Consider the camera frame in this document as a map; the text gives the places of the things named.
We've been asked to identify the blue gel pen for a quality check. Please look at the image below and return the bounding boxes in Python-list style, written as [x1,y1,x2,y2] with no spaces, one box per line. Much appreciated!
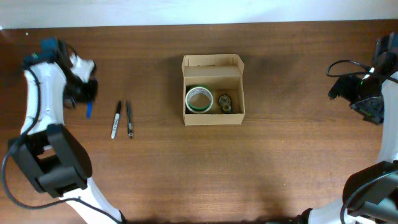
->
[86,102,93,119]

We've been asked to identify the black white Sharpie marker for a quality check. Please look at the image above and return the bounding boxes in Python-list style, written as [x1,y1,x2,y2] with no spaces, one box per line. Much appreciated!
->
[111,101,122,139]

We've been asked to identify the black clear gel pen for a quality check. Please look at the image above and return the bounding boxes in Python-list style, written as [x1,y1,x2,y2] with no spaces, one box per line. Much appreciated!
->
[126,100,134,139]

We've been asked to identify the cream masking tape roll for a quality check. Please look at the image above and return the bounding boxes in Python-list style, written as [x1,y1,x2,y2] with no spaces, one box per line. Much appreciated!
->
[185,86,215,114]

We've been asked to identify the brown cardboard box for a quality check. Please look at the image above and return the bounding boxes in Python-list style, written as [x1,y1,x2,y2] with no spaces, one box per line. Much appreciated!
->
[182,54,246,126]

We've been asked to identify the yellow black utility knife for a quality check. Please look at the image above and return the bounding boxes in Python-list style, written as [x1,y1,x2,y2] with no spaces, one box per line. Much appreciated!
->
[218,95,233,114]

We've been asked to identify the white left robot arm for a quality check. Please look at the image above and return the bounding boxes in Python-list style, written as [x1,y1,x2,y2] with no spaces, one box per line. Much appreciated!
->
[1,37,126,223]

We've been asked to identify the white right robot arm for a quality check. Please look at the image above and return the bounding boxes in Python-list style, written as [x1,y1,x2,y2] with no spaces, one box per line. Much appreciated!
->
[288,32,397,224]

